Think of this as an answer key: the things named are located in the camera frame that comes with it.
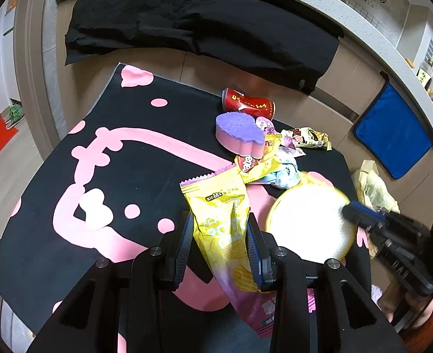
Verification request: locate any lilac wrapper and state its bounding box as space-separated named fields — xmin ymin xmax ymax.
xmin=278 ymin=143 xmax=306 ymax=159

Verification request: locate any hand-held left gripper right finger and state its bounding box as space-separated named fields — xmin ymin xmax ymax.
xmin=247 ymin=213 xmax=408 ymax=353

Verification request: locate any person's right forearm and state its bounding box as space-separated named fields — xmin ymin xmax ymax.
xmin=400 ymin=302 xmax=433 ymax=342

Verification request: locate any dark glass bottle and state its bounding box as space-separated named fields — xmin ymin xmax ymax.
xmin=417 ymin=59 xmax=433 ymax=91

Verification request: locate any blue towel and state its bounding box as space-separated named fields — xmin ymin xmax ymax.
xmin=352 ymin=71 xmax=433 ymax=180

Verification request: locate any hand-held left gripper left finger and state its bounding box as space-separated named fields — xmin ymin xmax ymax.
xmin=27 ymin=211 xmax=195 ymax=353

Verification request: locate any waste bin yellow liner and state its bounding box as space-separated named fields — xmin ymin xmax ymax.
xmin=351 ymin=160 xmax=401 ymax=214

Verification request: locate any yellow wrapper red label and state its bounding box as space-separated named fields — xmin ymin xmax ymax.
xmin=235 ymin=134 xmax=294 ymax=184

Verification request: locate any black pink printed mat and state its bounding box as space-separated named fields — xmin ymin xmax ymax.
xmin=0 ymin=62 xmax=372 ymax=353

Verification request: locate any cartoon print wrapper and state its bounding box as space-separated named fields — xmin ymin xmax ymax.
xmin=281 ymin=127 xmax=330 ymax=151

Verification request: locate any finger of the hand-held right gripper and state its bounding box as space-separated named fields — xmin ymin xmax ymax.
xmin=358 ymin=228 xmax=377 ymax=260
xmin=343 ymin=202 xmax=386 ymax=229

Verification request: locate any yellow chip bag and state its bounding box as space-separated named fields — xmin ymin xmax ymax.
xmin=180 ymin=165 xmax=281 ymax=339

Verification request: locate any green object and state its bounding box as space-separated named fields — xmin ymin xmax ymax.
xmin=9 ymin=103 xmax=26 ymax=122

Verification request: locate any round yellow plate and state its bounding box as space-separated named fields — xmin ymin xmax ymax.
xmin=265 ymin=186 xmax=359 ymax=260

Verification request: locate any pink white printed wrapper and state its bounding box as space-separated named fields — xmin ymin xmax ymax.
xmin=255 ymin=116 xmax=279 ymax=136

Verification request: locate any purple pink sponge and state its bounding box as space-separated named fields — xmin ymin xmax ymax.
xmin=216 ymin=112 xmax=266 ymax=157

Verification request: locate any light blue crumpled wrapper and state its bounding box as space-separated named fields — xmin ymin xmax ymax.
xmin=272 ymin=156 xmax=302 ymax=189

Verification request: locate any black cloth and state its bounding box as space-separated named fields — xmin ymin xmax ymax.
xmin=65 ymin=0 xmax=344 ymax=94

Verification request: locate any red soda can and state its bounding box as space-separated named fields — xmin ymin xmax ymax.
xmin=221 ymin=88 xmax=278 ymax=121

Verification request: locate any white stone countertop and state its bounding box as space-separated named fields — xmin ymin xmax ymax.
xmin=54 ymin=0 xmax=433 ymax=155

